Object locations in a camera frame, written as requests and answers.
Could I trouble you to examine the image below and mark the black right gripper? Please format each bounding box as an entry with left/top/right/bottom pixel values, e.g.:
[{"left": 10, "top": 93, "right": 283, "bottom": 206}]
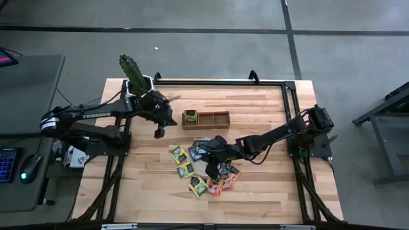
[{"left": 204, "top": 135, "right": 236, "bottom": 180}]

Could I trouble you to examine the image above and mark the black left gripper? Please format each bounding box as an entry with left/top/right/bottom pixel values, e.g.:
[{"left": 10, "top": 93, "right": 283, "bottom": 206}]
[{"left": 140, "top": 91, "right": 178, "bottom": 139}]

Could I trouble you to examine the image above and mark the dark green foil packet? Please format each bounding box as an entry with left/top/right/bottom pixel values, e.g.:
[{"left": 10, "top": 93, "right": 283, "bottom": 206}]
[{"left": 219, "top": 162, "right": 239, "bottom": 176}]

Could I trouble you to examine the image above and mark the yellow green tea sachet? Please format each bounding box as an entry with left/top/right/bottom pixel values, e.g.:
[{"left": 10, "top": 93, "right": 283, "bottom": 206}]
[
  {"left": 176, "top": 162, "right": 196, "bottom": 180},
  {"left": 169, "top": 145, "right": 190, "bottom": 165},
  {"left": 188, "top": 175, "right": 210, "bottom": 197},
  {"left": 184, "top": 110, "right": 198, "bottom": 124}
]

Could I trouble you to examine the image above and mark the blue blackcurrant tea sachet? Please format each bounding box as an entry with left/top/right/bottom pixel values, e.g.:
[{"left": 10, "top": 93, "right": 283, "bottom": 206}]
[
  {"left": 187, "top": 145, "right": 203, "bottom": 162},
  {"left": 194, "top": 137, "right": 213, "bottom": 155}
]

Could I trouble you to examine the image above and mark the brown wooden compartment tray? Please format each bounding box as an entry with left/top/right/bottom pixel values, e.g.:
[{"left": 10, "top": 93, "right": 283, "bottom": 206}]
[{"left": 181, "top": 110, "right": 231, "bottom": 131}]

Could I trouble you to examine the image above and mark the white plant pot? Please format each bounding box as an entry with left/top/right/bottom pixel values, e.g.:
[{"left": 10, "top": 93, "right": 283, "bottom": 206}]
[{"left": 126, "top": 75, "right": 155, "bottom": 98}]

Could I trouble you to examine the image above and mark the green cactus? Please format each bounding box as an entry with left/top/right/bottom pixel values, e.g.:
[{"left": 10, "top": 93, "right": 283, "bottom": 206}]
[{"left": 119, "top": 54, "right": 151, "bottom": 96}]

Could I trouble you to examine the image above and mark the white printed box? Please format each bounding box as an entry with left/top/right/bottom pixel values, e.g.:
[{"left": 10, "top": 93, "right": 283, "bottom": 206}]
[{"left": 62, "top": 145, "right": 90, "bottom": 169}]

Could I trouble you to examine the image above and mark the black computer mouse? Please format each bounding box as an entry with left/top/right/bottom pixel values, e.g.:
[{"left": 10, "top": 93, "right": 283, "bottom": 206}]
[{"left": 19, "top": 153, "right": 43, "bottom": 185}]

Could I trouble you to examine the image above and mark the grey side desk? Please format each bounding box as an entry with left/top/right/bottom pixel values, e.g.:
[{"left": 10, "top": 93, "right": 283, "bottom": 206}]
[{"left": 0, "top": 54, "right": 66, "bottom": 213}]

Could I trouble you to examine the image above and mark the black backlit keyboard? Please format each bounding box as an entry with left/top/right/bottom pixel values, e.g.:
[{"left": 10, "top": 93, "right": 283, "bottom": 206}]
[{"left": 0, "top": 147, "right": 19, "bottom": 184}]

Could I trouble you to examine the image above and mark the small lit screen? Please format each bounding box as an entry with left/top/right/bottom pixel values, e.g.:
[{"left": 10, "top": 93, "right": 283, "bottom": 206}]
[{"left": 0, "top": 47, "right": 19, "bottom": 68}]

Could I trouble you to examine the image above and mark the black metal stand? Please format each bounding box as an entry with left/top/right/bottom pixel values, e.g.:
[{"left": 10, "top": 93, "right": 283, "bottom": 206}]
[{"left": 352, "top": 81, "right": 409, "bottom": 187}]

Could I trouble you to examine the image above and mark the round woven rope mat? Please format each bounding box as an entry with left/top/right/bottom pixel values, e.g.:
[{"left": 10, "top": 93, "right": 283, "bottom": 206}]
[{"left": 187, "top": 140, "right": 224, "bottom": 178}]

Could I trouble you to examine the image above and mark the silver bar on frame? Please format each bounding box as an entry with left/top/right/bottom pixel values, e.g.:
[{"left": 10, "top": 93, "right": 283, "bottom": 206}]
[
  {"left": 280, "top": 224, "right": 316, "bottom": 230},
  {"left": 101, "top": 223, "right": 138, "bottom": 230}
]

